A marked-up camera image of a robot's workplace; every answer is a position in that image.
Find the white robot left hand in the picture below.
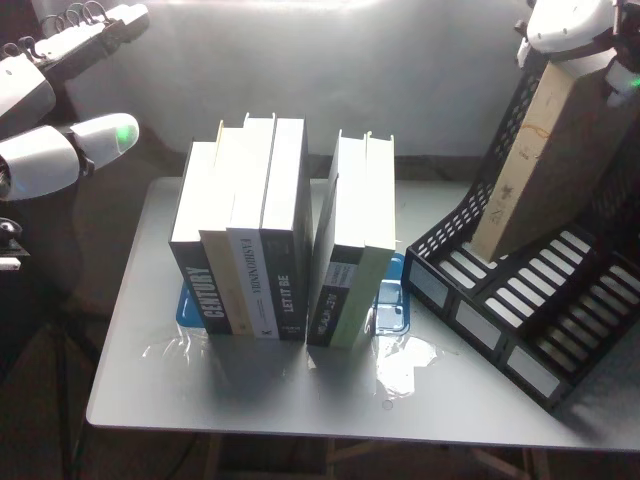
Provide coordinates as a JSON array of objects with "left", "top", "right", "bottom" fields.
[{"left": 0, "top": 1, "right": 151, "bottom": 202}]

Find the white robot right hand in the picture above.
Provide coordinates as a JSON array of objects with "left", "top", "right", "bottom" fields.
[{"left": 514, "top": 0, "right": 640, "bottom": 109}]

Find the cream tan book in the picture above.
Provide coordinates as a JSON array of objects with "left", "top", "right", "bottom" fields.
[{"left": 469, "top": 59, "right": 619, "bottom": 265}]

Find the black Century book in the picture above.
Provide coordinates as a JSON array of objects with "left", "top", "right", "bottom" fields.
[{"left": 167, "top": 140, "right": 232, "bottom": 336}]

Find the pale yellow spine book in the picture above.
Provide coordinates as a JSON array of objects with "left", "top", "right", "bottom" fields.
[{"left": 198, "top": 118, "right": 254, "bottom": 336}]

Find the white Fashionopolis book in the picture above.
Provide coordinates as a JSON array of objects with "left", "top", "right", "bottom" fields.
[{"left": 225, "top": 111, "right": 279, "bottom": 340}]

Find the black Let It Be book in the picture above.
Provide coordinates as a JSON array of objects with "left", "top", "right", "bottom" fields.
[{"left": 259, "top": 116, "right": 312, "bottom": 342}]

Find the white backdrop cloth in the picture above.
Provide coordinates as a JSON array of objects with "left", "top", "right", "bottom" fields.
[{"left": 29, "top": 0, "right": 640, "bottom": 166}]

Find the black tripod stand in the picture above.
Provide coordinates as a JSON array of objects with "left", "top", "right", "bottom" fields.
[{"left": 44, "top": 299, "right": 89, "bottom": 480}]

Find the blue plastic book stand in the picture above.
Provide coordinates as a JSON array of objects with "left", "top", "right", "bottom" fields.
[{"left": 175, "top": 251, "right": 414, "bottom": 336}]

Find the black three-slot file rack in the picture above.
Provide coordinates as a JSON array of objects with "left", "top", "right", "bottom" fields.
[{"left": 403, "top": 32, "right": 640, "bottom": 414}]

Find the pale green book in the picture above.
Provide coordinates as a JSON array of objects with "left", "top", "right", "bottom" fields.
[{"left": 331, "top": 129, "right": 401, "bottom": 351}]

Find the black book grey label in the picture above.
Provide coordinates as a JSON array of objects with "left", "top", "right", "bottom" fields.
[{"left": 306, "top": 127, "right": 370, "bottom": 348}]

